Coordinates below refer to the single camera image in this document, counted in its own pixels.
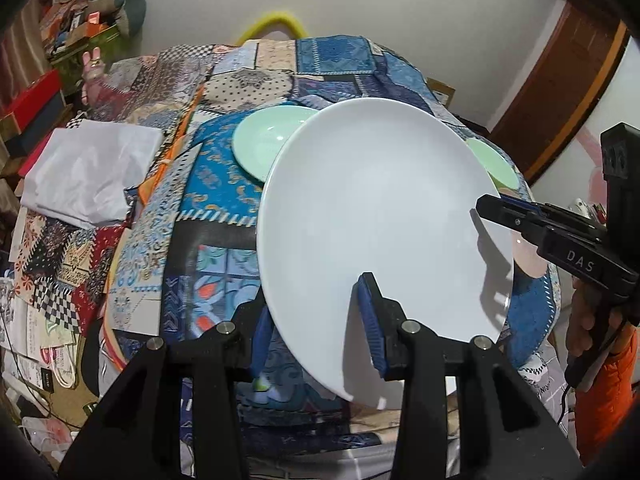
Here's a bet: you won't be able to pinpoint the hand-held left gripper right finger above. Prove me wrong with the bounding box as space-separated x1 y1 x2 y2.
350 272 586 480

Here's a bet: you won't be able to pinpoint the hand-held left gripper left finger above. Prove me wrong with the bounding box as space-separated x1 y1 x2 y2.
57 300 274 480

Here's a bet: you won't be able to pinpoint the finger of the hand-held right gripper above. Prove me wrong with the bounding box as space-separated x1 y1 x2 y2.
500 197 605 234
475 194 547 244

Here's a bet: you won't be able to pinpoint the mint green bowl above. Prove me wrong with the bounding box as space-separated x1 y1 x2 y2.
232 105 321 184
466 138 519 192

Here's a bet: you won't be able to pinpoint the large white plate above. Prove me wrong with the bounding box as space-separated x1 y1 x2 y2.
256 98 516 409

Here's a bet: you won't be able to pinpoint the person's right hand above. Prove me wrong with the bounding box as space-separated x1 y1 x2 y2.
565 279 609 362

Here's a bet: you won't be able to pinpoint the pale pink plate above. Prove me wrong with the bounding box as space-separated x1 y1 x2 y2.
512 236 551 279

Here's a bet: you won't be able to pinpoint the brown wooden door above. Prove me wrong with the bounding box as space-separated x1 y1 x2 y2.
487 0 631 187

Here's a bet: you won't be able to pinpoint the cardboard box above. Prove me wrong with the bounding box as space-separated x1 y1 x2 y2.
425 79 457 109

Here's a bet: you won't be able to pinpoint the patchwork patterned tablecloth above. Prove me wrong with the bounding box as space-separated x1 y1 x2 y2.
10 35 561 480

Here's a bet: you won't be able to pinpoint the white folded cloth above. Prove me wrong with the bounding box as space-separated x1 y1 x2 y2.
22 120 164 229

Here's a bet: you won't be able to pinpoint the yellow hoop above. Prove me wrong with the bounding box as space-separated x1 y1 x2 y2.
235 9 307 47

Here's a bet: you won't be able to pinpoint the pink bunny toy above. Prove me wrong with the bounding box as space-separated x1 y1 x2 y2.
81 47 109 107

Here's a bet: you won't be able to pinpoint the red box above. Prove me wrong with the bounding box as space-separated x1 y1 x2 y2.
0 70 66 127

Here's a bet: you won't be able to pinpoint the green box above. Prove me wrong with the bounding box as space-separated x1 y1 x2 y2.
50 25 124 79

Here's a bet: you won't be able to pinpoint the dark green stuffed toy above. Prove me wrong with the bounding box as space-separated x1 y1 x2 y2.
87 0 147 39

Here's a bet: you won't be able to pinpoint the pink heart wall decals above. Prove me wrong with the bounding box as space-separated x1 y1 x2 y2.
564 125 609 211

